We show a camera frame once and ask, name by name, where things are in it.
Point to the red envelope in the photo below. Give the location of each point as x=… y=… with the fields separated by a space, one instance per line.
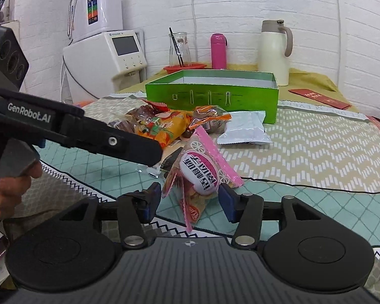
x=319 y=99

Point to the person's left hand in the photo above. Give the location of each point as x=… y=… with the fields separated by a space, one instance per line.
x=9 y=193

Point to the red plastic basket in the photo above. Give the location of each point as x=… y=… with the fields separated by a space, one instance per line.
x=177 y=70

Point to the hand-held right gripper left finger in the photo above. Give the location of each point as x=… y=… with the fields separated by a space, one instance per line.
x=152 y=202

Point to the patterned table mat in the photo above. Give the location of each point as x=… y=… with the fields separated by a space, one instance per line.
x=304 y=152

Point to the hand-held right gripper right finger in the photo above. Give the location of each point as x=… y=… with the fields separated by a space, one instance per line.
x=228 y=204

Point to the green cardboard box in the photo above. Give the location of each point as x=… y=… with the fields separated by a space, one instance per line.
x=209 y=96

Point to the red snack packet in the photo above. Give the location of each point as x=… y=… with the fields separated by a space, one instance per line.
x=156 y=105

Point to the white water purifier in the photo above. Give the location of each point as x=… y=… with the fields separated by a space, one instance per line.
x=107 y=9

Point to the white snack packet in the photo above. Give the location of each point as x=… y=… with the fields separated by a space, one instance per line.
x=243 y=128

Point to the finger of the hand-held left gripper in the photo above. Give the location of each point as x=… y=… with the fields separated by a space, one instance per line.
x=114 y=142

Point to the black snack packet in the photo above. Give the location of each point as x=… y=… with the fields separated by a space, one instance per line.
x=174 y=160

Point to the clear red date packet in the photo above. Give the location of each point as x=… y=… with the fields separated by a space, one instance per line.
x=129 y=122

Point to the glass carafe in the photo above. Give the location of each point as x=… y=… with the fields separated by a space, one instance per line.
x=185 y=50

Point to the pink snack packet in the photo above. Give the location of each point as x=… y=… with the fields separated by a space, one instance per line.
x=199 y=167

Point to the cream thermos jug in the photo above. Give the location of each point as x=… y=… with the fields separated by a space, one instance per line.
x=274 y=57

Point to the black straw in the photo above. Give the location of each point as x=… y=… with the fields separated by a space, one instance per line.
x=176 y=48

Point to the pink thermos bottle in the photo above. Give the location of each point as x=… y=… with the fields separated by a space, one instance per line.
x=218 y=53

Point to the white appliance with screen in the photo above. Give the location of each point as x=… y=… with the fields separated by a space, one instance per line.
x=91 y=63

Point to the orange snack packet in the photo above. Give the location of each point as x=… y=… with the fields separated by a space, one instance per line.
x=171 y=126

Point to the brown date snack packet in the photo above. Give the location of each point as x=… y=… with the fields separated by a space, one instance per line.
x=209 y=118

